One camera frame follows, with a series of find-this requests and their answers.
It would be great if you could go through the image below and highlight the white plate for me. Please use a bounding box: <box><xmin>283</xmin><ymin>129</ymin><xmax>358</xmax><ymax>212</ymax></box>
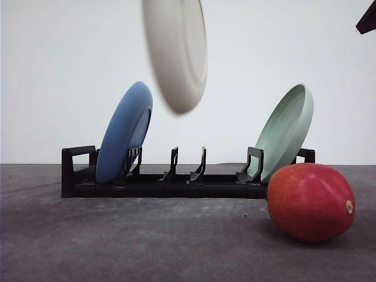
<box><xmin>142</xmin><ymin>0</ymin><xmax>208</xmax><ymax>113</ymax></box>

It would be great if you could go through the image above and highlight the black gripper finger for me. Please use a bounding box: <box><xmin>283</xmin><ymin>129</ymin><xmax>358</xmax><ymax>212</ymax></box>
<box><xmin>355</xmin><ymin>0</ymin><xmax>376</xmax><ymax>34</ymax></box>

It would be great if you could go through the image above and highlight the green plate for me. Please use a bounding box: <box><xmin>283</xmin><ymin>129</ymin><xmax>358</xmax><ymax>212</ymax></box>
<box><xmin>249</xmin><ymin>84</ymin><xmax>314</xmax><ymax>183</ymax></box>

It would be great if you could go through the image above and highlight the black plate rack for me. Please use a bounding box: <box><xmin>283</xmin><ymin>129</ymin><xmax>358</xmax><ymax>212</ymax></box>
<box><xmin>62</xmin><ymin>146</ymin><xmax>315</xmax><ymax>199</ymax></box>

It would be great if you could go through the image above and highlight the blue plate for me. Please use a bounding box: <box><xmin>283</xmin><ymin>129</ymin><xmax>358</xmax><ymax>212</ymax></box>
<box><xmin>96</xmin><ymin>81</ymin><xmax>153</xmax><ymax>184</ymax></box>

